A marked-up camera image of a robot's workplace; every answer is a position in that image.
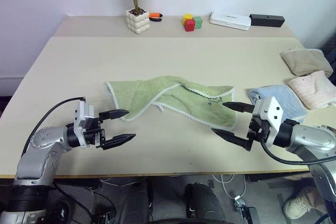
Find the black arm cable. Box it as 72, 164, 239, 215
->
260, 140, 336, 166
22, 97, 87, 156

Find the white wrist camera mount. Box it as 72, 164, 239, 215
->
253, 97, 285, 147
72, 100, 95, 149

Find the red wooden block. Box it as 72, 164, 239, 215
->
184, 18, 196, 33

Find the black rectangular box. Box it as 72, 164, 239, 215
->
249, 14, 286, 28

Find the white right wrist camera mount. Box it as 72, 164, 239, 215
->
253, 97, 285, 147

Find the beige shoe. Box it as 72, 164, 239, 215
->
282, 187, 329, 220

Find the green wooden block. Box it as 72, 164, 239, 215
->
193, 16, 204, 30

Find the white bubbly plant pot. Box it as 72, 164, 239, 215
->
125, 8, 151, 35

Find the blue folded towel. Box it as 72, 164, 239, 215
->
248, 84, 308, 124

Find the dark rounded shape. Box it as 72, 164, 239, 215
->
185, 182, 226, 221
115, 179, 155, 222

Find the pink folded towel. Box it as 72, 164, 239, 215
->
288, 70, 336, 110

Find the green towel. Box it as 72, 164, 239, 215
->
104, 76, 237, 132

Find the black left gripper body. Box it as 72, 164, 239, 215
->
85, 117, 107, 148

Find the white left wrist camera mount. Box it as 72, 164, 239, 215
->
72, 100, 95, 149

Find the black floor bracket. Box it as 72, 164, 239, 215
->
240, 207, 259, 224

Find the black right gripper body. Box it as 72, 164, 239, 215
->
246, 115, 270, 145

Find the white flat box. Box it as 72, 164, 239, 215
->
209, 10, 252, 31

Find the metal clamp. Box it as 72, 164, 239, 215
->
232, 195, 246, 210

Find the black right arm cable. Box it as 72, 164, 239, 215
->
260, 140, 336, 166

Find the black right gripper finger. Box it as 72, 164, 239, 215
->
223, 101, 256, 114
211, 128, 254, 152

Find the beige folded towel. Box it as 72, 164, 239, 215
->
279, 48, 334, 78

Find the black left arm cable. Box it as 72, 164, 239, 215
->
22, 97, 87, 156

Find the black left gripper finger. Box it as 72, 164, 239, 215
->
98, 109, 130, 124
99, 133, 137, 151

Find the black table frame bar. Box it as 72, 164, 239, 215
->
248, 172, 310, 183

